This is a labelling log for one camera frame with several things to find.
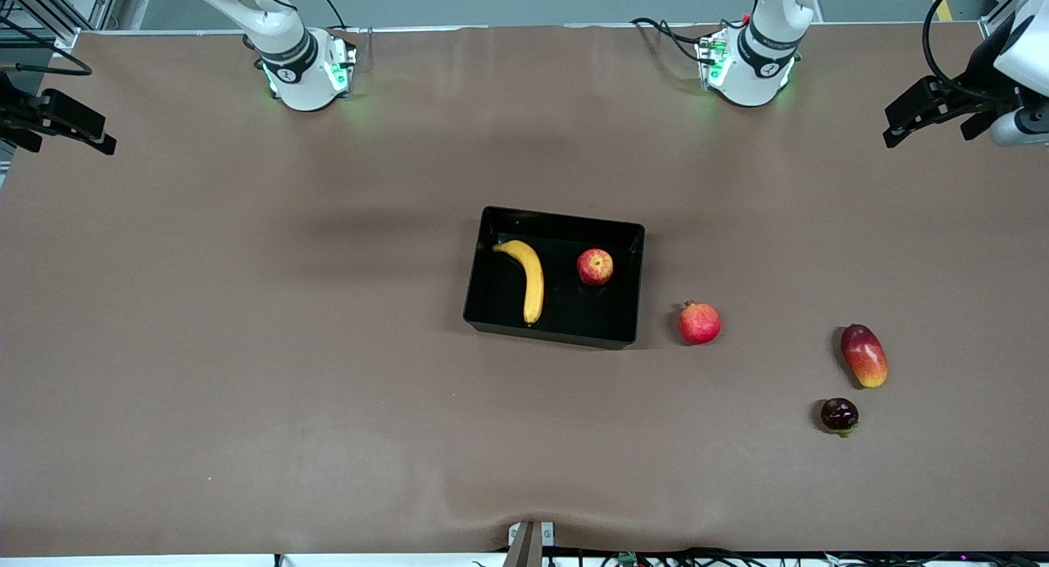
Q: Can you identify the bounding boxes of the aluminium frame profile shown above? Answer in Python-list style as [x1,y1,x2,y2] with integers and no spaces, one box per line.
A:
[0,0,125,53]
[978,14,1025,40]

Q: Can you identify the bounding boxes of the red yellow apple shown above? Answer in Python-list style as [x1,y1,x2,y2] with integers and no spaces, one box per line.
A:
[576,248,615,287]

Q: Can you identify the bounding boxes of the red pomegranate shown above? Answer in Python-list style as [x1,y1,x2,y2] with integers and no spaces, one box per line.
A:
[678,300,723,346]

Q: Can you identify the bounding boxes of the grey camera post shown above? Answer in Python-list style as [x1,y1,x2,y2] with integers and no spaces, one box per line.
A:
[502,521,543,567]

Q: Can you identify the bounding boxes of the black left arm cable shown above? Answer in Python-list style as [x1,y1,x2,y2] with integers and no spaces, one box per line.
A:
[921,0,997,102]

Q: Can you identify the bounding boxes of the silver camera bracket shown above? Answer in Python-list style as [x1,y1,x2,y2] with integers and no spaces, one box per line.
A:
[507,521,556,548]

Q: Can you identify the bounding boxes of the red yellow mango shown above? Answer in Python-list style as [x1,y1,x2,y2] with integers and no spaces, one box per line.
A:
[840,324,889,389]

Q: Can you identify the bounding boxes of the yellow banana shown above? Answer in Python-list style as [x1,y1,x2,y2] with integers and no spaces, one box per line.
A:
[492,239,545,327]

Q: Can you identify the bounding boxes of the dark purple mangosteen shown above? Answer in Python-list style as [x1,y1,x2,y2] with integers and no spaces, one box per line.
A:
[820,397,861,438]

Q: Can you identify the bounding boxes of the black base cable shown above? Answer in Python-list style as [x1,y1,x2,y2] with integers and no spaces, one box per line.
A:
[629,16,715,65]
[310,0,350,32]

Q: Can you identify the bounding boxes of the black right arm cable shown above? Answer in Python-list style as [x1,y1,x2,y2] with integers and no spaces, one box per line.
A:
[0,14,93,77]

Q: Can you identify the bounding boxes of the black plastic box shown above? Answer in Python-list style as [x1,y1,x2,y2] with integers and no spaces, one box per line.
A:
[463,206,646,351]

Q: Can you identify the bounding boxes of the brown table mat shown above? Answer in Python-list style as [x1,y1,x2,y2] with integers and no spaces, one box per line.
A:
[0,22,1049,556]

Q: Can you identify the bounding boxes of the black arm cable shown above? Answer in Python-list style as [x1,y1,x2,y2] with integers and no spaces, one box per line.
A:
[0,14,93,77]
[921,0,997,102]

